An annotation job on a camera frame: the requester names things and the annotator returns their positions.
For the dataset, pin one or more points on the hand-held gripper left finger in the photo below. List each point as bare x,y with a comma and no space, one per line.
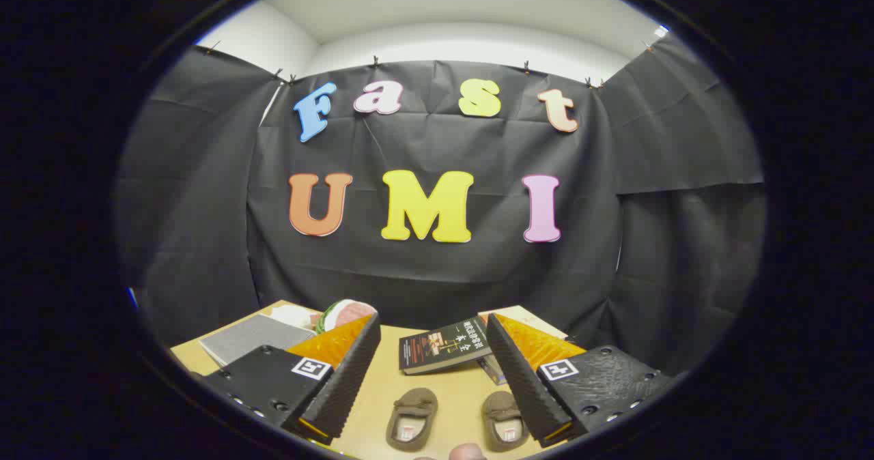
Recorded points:
348,371

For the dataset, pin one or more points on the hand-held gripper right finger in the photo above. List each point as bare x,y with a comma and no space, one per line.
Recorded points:
519,378

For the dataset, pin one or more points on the brown fuzzy slipper shoe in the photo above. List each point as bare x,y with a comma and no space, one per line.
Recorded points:
504,415
413,415

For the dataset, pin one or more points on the white fabric storage box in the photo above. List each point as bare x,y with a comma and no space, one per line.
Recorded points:
252,337

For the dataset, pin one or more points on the blue book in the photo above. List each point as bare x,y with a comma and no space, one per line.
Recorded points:
493,370

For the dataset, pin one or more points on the watermelon slice plush toy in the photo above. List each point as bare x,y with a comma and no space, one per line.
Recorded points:
348,313

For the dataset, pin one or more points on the white plush toy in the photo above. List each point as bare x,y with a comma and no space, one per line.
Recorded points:
293,317

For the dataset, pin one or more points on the black paperback book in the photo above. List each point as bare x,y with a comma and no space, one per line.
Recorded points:
444,347

